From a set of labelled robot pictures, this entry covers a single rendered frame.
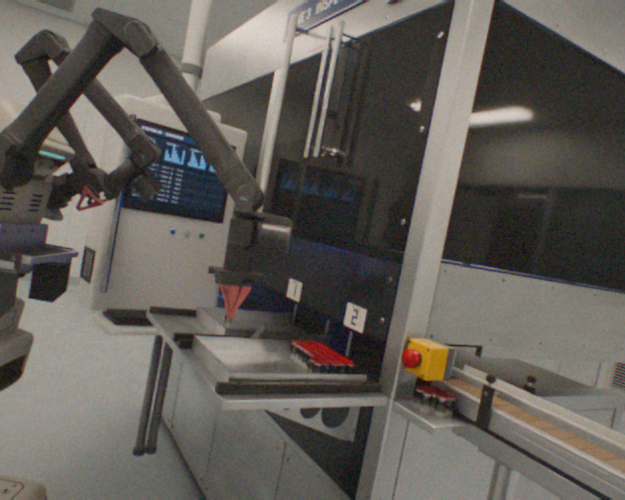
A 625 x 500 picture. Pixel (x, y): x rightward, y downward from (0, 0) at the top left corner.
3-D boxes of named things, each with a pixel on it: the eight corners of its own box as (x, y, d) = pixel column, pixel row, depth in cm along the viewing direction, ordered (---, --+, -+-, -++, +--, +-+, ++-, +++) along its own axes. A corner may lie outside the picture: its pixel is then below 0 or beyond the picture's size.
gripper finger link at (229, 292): (257, 323, 101) (264, 278, 100) (223, 321, 97) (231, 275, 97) (245, 315, 107) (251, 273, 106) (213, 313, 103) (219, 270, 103)
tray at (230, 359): (311, 353, 138) (312, 341, 137) (364, 389, 115) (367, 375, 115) (191, 349, 121) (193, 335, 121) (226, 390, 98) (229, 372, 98)
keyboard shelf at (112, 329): (199, 316, 202) (200, 310, 202) (234, 336, 181) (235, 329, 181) (83, 313, 172) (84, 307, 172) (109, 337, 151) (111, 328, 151)
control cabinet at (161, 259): (195, 304, 215) (227, 124, 211) (217, 314, 201) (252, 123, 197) (72, 299, 182) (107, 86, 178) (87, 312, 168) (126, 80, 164)
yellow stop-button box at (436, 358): (426, 369, 113) (433, 338, 112) (448, 381, 106) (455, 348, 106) (401, 368, 109) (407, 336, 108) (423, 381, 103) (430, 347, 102)
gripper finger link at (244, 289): (246, 322, 99) (253, 277, 99) (212, 321, 96) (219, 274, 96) (234, 314, 105) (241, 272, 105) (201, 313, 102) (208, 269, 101)
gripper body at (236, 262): (264, 284, 101) (270, 248, 100) (216, 280, 96) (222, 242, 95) (252, 279, 106) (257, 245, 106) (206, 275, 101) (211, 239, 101)
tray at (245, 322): (290, 323, 173) (292, 313, 172) (328, 346, 150) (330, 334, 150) (195, 316, 155) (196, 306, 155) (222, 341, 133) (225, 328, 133)
